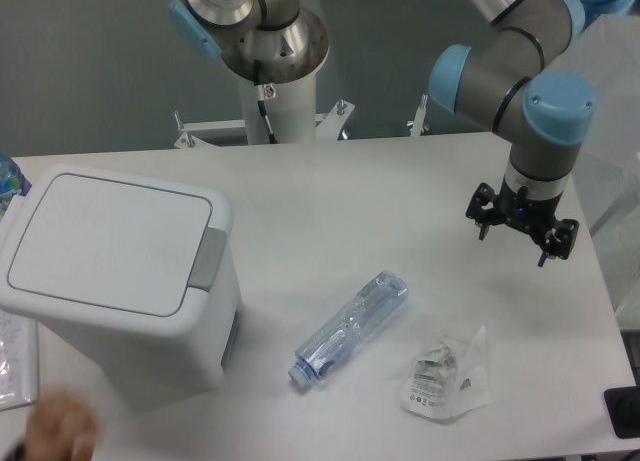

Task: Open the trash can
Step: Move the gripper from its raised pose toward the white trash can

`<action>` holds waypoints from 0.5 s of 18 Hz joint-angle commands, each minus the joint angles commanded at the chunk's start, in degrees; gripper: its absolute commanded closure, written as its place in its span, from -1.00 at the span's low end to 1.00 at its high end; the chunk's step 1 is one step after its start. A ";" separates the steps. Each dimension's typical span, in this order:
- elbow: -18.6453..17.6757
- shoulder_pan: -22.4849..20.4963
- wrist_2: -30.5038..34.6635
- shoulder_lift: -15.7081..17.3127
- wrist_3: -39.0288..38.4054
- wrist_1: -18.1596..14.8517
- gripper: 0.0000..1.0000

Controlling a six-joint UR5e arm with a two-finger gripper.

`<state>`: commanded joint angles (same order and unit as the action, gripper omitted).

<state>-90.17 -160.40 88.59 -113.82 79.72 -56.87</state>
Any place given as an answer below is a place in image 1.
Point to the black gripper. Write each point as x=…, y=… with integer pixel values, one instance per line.
x=536, y=218

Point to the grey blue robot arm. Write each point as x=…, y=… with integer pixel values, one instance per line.
x=508, y=89

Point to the white plastic trash can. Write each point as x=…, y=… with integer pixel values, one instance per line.
x=188, y=348

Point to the white trash can lid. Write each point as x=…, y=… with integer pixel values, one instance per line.
x=110, y=244

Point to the blurred human hand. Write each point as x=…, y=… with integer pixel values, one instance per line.
x=62, y=426

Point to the clear plastic water bottle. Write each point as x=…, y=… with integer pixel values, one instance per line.
x=333, y=343

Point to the crumpled clear plastic bag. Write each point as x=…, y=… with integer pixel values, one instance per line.
x=449, y=377

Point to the black device at edge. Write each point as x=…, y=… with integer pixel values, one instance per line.
x=623, y=408

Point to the grey lid push button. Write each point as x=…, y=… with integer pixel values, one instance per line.
x=208, y=258

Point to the paper sheet in sleeve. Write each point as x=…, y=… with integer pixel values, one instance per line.
x=19, y=361

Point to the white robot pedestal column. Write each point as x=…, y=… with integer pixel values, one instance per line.
x=285, y=112

